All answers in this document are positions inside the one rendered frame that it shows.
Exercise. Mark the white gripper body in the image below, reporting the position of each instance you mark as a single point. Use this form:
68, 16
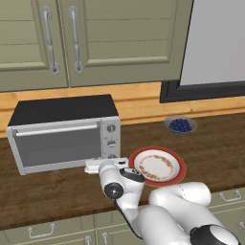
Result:
95, 166

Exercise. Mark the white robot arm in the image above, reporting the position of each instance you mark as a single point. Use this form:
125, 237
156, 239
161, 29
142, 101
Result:
172, 217

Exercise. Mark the silver toaster oven knob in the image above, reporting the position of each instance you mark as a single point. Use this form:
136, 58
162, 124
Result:
111, 128
111, 143
112, 156

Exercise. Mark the glass toaster oven door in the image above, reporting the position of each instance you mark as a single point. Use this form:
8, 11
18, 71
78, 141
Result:
57, 146

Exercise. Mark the silver black toaster oven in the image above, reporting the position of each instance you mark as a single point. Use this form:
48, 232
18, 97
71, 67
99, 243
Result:
63, 110

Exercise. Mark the wide olive green cupboard door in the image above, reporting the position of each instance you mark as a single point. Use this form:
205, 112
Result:
127, 38

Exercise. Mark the red rimmed floral plate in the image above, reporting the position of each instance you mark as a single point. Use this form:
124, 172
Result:
158, 166

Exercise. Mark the olive green drawer front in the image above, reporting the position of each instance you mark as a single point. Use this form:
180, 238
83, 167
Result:
217, 201
70, 228

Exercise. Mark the blueberries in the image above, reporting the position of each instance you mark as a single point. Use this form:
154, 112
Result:
180, 125

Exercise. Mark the grey glass bowl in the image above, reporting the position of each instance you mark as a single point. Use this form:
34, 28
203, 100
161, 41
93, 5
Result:
192, 125

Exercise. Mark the black framed window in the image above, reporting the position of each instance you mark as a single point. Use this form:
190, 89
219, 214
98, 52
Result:
213, 41

